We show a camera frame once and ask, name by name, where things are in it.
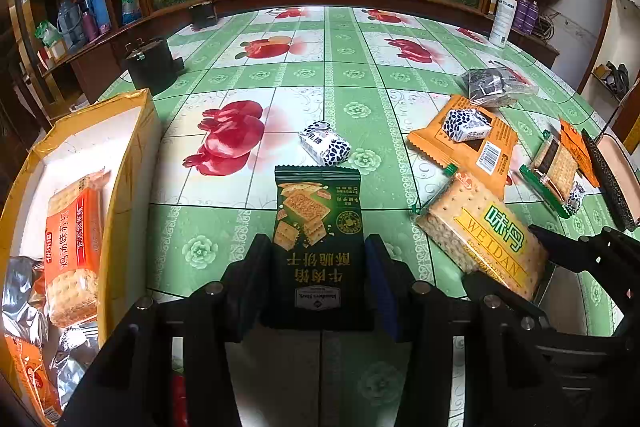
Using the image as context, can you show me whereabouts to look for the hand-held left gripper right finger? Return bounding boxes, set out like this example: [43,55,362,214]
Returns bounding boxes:
[364,236,576,427]

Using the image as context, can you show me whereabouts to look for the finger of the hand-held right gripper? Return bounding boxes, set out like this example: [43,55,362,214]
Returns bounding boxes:
[529,223,640,278]
[462,271,556,333]

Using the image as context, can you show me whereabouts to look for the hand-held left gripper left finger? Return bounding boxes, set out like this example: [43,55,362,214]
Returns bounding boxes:
[60,234,273,427]

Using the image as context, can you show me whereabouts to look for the yellow-label cracker packet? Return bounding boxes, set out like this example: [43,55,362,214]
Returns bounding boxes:
[415,172,558,303]

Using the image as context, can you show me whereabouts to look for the green-edged cracker packet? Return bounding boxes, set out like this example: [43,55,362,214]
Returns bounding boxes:
[519,132,586,220]

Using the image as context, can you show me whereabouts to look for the dark green cracker packet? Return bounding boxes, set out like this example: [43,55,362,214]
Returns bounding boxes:
[260,164,376,330]

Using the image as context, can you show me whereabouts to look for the yellow cardboard box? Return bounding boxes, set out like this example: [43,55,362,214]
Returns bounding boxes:
[0,88,163,427]

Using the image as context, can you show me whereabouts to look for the dark patterned glasses case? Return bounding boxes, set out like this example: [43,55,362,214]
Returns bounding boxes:
[580,129,640,233]

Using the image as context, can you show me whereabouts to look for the small orange snack packet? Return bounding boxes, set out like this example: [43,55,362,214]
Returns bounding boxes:
[557,119,601,188]

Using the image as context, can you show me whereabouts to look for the large orange snack packet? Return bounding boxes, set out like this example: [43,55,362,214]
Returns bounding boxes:
[407,94,518,200]

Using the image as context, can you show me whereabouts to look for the white dotted snack pack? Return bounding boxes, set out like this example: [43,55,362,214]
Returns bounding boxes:
[440,107,493,142]
[299,119,352,168]

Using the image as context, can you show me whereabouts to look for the grey-black snack packet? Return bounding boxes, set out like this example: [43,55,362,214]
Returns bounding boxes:
[460,62,538,108]

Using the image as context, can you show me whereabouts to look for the black bag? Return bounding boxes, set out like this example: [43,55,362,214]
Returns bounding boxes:
[597,62,631,100]

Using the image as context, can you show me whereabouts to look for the orange-label cracker packet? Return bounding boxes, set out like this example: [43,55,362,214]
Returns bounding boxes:
[44,172,108,328]

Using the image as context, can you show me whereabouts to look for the silver foil packet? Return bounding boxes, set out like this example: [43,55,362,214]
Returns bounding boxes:
[0,257,48,343]
[50,322,101,408]

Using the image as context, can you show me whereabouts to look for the green fruit-print tablecloth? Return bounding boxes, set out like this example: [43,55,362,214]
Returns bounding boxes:
[95,4,640,427]

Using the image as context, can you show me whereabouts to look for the white spray bottle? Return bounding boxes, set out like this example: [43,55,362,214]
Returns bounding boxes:
[487,0,518,49]

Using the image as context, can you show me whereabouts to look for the orange foil snack packet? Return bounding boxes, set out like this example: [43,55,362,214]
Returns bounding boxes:
[5,334,63,423]

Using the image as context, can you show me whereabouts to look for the large black box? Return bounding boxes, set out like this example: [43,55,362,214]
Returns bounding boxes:
[122,38,185,96]

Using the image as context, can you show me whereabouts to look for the small black box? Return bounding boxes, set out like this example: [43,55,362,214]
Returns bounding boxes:
[189,0,218,30]

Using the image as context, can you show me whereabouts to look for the purple thermos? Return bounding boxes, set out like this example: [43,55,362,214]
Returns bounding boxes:
[81,9,98,42]

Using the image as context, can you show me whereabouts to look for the grey-blue kettle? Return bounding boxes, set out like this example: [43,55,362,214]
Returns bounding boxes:
[56,0,83,50]

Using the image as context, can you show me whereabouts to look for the green-white bag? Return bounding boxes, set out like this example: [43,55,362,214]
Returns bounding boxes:
[35,21,63,50]

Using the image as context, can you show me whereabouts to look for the tangle of cables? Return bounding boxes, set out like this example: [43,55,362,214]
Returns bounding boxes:
[537,7,561,40]

